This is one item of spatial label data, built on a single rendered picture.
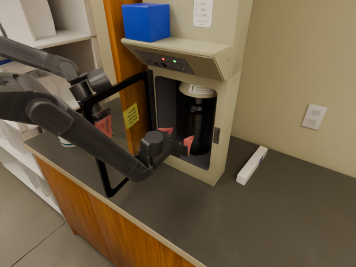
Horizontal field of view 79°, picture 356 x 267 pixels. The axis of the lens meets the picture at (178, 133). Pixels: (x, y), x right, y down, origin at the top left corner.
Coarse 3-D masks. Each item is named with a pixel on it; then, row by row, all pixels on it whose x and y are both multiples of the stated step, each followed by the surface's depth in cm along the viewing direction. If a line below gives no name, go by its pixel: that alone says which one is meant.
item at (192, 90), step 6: (180, 84) 83; (186, 84) 78; (192, 84) 76; (180, 90) 81; (186, 90) 78; (192, 90) 76; (198, 90) 76; (204, 90) 76; (210, 90) 76; (192, 96) 77; (198, 96) 76; (204, 96) 76; (210, 96) 76
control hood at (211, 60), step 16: (128, 48) 69; (144, 48) 64; (160, 48) 60; (176, 48) 57; (192, 48) 56; (208, 48) 56; (224, 48) 56; (192, 64) 60; (208, 64) 56; (224, 64) 58; (224, 80) 62
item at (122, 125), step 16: (112, 96) 67; (128, 96) 74; (144, 96) 82; (96, 112) 63; (112, 112) 69; (128, 112) 76; (144, 112) 85; (112, 128) 71; (128, 128) 79; (144, 128) 88; (128, 144) 81; (96, 160) 69; (112, 176) 78
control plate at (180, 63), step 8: (144, 56) 69; (152, 56) 67; (160, 56) 64; (168, 56) 62; (152, 64) 74; (160, 64) 70; (168, 64) 67; (176, 64) 65; (184, 64) 62; (184, 72) 68; (192, 72) 65
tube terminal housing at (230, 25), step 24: (144, 0) 68; (168, 0) 64; (192, 0) 60; (216, 0) 56; (240, 0) 54; (192, 24) 63; (216, 24) 59; (240, 24) 59; (240, 48) 65; (168, 72) 76; (240, 72) 72; (216, 120) 74; (216, 144) 79; (192, 168) 94; (216, 168) 86
